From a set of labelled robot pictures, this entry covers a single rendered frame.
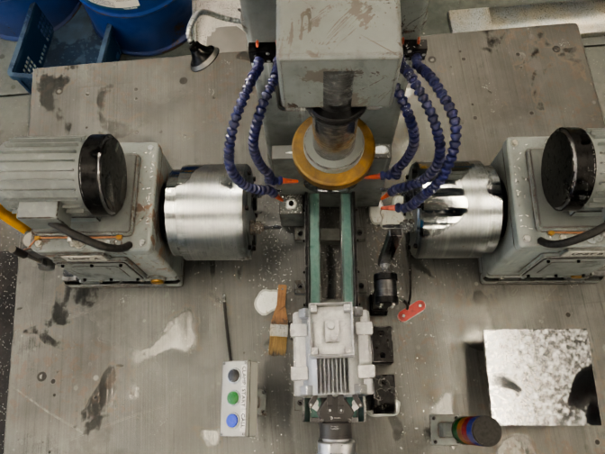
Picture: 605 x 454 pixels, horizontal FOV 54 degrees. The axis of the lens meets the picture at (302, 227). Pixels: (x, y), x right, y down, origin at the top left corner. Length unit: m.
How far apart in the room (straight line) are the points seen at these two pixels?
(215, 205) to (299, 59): 0.59
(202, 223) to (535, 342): 0.91
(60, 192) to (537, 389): 1.24
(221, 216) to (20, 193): 0.44
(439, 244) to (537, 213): 0.23
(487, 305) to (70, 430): 1.21
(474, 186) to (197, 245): 0.69
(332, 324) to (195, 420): 0.54
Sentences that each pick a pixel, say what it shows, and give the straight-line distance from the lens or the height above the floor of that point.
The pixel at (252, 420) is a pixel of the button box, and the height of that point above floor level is 1.05.
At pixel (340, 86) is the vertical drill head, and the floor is 1.64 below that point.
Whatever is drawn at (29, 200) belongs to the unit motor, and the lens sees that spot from 1.39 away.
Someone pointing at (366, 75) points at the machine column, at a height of 1.66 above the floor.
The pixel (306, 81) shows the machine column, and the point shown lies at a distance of 0.99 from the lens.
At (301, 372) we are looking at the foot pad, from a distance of 1.41.
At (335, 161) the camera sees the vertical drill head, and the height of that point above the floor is 1.36.
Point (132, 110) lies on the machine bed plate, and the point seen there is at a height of 0.80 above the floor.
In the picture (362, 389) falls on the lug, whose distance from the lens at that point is 1.40.
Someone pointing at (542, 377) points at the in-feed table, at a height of 0.92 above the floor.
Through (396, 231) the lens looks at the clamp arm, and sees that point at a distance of 1.31.
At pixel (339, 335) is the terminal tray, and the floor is 1.12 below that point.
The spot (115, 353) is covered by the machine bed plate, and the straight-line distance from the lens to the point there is 1.79.
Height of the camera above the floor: 2.48
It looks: 71 degrees down
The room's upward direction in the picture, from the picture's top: 5 degrees counter-clockwise
